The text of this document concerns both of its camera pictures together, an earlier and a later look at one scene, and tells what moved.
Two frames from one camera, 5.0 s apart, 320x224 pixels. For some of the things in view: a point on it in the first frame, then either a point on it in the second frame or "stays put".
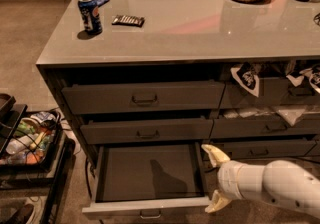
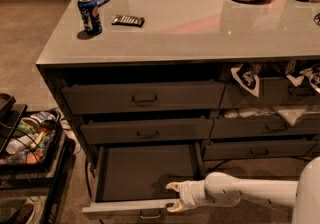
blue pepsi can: x=86 y=5 stays put
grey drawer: x=150 y=179 stays put
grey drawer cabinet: x=156 y=63 stays put
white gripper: x=227 y=178 to x=190 y=194
